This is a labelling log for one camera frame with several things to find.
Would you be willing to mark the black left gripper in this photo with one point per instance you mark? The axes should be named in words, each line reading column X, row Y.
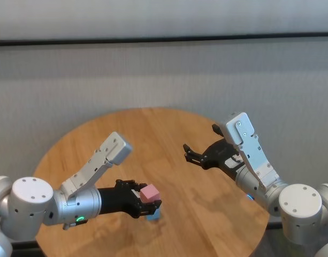
column 121, row 199

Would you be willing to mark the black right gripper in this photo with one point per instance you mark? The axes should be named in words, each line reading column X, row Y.
column 220, row 156

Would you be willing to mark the pink cube block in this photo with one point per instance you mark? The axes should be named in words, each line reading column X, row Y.
column 150, row 193

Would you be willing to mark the blue cube block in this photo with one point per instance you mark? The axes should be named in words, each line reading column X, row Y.
column 155, row 216

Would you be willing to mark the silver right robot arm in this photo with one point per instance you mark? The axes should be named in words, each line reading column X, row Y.
column 300, row 208

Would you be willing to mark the black horizontal wall rail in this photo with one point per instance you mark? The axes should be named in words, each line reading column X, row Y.
column 163, row 39

